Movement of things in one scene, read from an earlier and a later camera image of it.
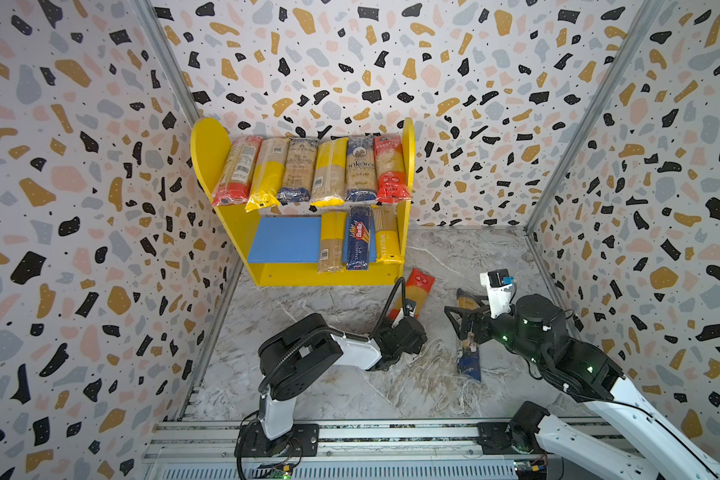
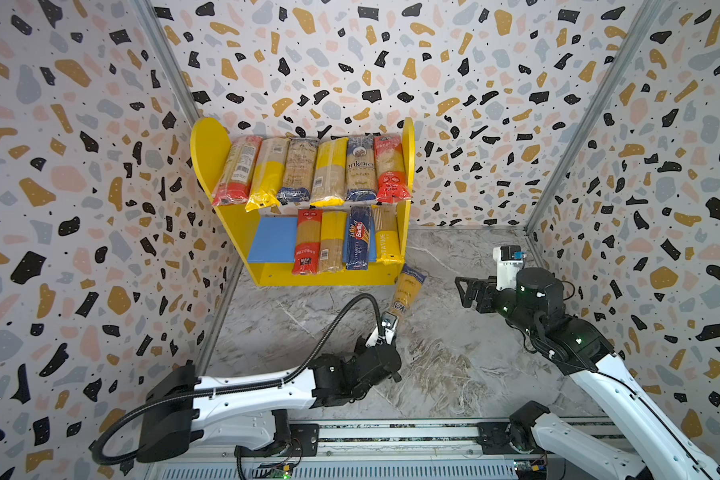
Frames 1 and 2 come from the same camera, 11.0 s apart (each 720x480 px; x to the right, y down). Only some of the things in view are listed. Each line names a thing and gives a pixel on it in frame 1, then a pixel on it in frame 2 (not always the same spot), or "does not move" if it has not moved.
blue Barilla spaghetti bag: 358,238 does not move
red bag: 417,287 → 308,242
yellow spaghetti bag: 332,241 does not move
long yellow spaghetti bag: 268,175 does not move
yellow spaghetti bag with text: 388,243 does not move
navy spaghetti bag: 469,359 → 408,289
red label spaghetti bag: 236,172 does not move
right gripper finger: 459,329 → 469,296
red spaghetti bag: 392,184 does not move
